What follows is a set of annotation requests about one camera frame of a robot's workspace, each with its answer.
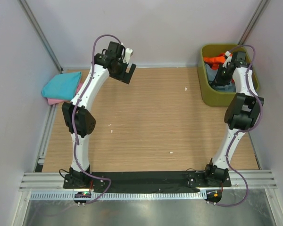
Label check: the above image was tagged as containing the grey blue t shirt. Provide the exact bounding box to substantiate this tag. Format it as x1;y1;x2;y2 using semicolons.
205;64;236;92

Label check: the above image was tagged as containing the slotted cable duct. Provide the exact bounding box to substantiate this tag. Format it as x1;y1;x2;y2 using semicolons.
30;191;207;201

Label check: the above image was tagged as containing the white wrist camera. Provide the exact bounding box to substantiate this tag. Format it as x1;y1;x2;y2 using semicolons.
222;51;232;68
121;42;133;64

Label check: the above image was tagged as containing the folded pink t shirt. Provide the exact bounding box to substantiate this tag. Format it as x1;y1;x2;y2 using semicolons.
47;83;83;105

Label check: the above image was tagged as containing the aluminium left frame rail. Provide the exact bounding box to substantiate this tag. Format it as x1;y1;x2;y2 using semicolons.
33;104;58;172

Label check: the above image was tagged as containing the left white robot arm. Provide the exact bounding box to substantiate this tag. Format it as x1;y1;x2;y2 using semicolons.
62;41;136;189

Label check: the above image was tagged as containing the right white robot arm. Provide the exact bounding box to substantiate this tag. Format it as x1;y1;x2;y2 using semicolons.
203;51;264;186

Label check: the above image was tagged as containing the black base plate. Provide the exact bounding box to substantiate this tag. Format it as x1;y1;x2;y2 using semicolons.
63;170;231;193

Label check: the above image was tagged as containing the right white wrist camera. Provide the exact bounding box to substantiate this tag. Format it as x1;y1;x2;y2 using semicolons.
222;51;232;68

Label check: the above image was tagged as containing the olive green plastic bin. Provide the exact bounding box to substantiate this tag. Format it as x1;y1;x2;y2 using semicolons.
198;44;259;106

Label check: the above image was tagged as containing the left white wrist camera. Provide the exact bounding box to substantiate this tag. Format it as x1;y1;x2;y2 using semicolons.
121;42;133;64

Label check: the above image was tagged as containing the folded turquoise t shirt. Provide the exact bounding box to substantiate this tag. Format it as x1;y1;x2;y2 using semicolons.
41;72;82;100

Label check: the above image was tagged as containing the aluminium front frame rail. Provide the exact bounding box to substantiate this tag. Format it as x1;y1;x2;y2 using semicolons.
19;169;277;191

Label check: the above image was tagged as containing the aluminium frame rail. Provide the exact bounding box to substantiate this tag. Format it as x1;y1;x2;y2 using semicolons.
33;104;58;172
19;169;277;191

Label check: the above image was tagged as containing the orange t shirt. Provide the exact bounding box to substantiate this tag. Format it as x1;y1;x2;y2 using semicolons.
203;53;226;70

